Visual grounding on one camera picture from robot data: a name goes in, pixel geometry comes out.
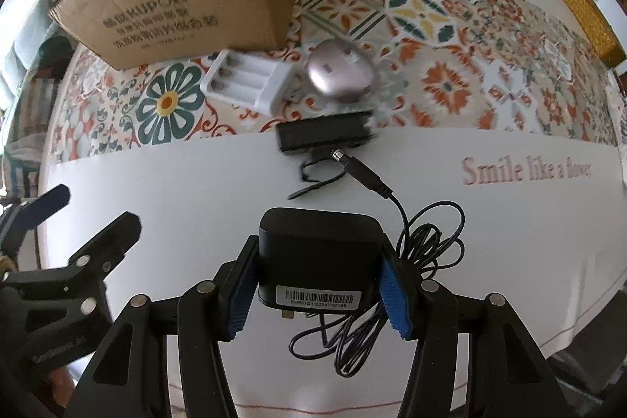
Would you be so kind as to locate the striped fabric basket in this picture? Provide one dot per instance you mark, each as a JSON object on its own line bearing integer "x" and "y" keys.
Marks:
{"x": 41, "y": 104}

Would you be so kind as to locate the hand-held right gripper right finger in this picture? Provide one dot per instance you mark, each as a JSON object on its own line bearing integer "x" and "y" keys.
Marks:
{"x": 394, "y": 295}

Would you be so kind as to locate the light blue sofa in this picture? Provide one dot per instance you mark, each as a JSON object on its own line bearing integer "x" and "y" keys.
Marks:
{"x": 27, "y": 48}

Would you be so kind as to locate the patterned tile-print table runner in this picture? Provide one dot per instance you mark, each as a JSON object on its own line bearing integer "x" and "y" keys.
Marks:
{"x": 441, "y": 70}

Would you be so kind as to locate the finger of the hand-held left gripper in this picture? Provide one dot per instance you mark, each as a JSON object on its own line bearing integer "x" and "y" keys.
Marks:
{"x": 115, "y": 234}
{"x": 41, "y": 210}

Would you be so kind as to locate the white battery charger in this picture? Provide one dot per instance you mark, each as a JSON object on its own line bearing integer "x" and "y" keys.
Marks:
{"x": 245, "y": 80}

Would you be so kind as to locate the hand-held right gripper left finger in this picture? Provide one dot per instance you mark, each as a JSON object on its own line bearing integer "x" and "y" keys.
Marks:
{"x": 240, "y": 295}

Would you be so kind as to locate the wooden slatted tissue box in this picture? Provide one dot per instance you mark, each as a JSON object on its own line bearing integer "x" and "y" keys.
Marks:
{"x": 592, "y": 21}

